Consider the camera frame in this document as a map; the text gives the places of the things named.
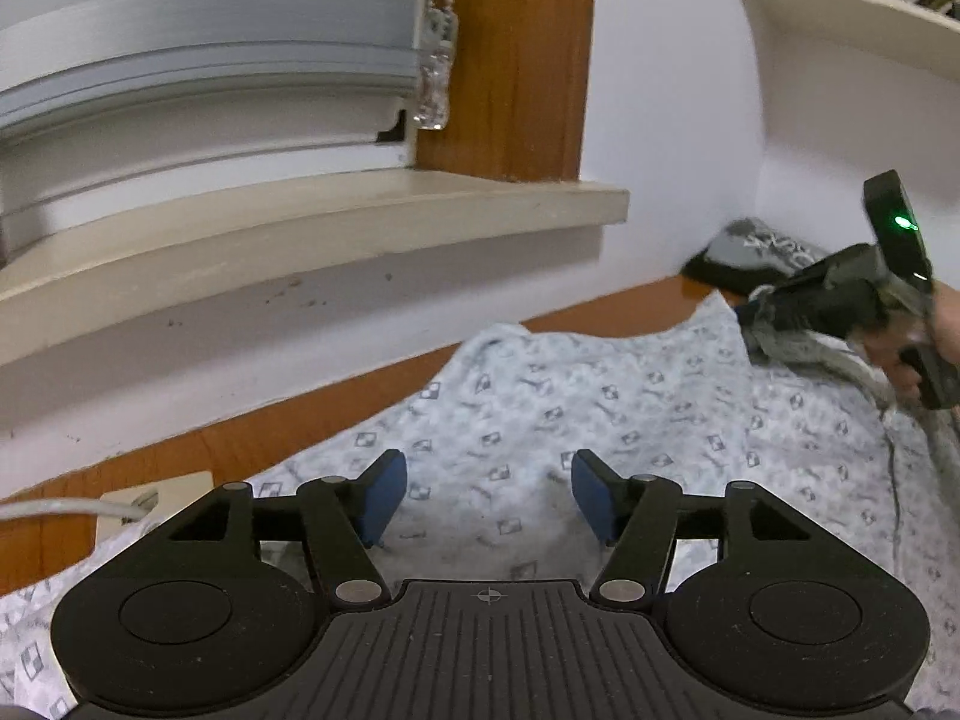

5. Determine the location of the person's right hand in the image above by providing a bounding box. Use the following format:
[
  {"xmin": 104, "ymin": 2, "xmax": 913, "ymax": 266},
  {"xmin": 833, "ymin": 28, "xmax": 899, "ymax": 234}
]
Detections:
[{"xmin": 862, "ymin": 291, "xmax": 960, "ymax": 400}]

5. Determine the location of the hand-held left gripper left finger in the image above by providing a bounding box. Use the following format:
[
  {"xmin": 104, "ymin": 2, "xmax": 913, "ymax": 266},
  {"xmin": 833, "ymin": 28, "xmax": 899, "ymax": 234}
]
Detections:
[{"xmin": 157, "ymin": 448, "xmax": 410, "ymax": 611}]

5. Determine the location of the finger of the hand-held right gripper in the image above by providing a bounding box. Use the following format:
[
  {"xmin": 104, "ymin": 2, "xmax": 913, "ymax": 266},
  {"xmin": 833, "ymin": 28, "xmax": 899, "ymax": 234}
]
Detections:
[{"xmin": 736, "ymin": 283, "xmax": 788, "ymax": 331}]

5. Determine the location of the beige window sill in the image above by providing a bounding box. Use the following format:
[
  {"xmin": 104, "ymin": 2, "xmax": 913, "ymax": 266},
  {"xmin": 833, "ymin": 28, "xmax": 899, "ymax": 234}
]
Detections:
[{"xmin": 0, "ymin": 169, "xmax": 629, "ymax": 346}]

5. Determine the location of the grey window blind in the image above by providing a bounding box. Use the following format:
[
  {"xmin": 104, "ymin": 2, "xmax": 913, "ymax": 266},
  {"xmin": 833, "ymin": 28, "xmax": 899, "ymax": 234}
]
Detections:
[{"xmin": 0, "ymin": 0, "xmax": 432, "ymax": 143}]

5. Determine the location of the wooden window frame post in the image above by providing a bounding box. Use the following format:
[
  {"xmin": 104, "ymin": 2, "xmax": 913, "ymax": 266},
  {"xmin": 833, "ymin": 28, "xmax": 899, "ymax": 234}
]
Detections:
[{"xmin": 409, "ymin": 0, "xmax": 597, "ymax": 185}]

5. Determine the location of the bead chain with clear pull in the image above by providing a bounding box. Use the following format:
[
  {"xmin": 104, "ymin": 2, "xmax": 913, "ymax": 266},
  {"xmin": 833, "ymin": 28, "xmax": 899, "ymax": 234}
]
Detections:
[{"xmin": 411, "ymin": 0, "xmax": 460, "ymax": 130}]

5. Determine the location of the grey printed t-shirt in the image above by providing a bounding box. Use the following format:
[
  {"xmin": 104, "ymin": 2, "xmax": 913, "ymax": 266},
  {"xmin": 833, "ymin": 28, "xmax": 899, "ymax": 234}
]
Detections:
[{"xmin": 679, "ymin": 217, "xmax": 830, "ymax": 297}]

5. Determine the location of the white patterned hoodie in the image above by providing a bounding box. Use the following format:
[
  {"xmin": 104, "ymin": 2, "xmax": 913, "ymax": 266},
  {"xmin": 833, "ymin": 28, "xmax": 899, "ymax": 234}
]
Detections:
[{"xmin": 0, "ymin": 292, "xmax": 960, "ymax": 720}]

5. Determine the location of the cream wall shelf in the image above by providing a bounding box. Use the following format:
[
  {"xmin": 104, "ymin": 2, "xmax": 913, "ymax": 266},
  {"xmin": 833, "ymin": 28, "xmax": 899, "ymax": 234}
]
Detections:
[{"xmin": 731, "ymin": 0, "xmax": 960, "ymax": 91}]

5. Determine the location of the beige cable grommet plate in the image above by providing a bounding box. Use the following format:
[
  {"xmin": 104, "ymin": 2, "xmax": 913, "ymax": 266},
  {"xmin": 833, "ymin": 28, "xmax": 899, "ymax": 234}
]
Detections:
[{"xmin": 97, "ymin": 471, "xmax": 215, "ymax": 541}]

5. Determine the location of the white window frame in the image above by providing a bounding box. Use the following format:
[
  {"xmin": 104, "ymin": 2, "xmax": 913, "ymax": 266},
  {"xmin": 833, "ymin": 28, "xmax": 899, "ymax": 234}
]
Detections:
[{"xmin": 0, "ymin": 75, "xmax": 417, "ymax": 256}]

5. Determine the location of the grey cable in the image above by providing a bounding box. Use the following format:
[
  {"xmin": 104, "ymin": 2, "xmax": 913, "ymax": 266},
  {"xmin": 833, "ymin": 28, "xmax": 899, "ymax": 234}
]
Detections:
[{"xmin": 0, "ymin": 496, "xmax": 147, "ymax": 522}]

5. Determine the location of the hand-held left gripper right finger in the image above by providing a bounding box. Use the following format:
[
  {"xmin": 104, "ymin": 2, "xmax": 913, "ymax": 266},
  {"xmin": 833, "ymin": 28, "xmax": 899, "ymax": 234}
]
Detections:
[{"xmin": 570, "ymin": 448, "xmax": 820, "ymax": 610}]

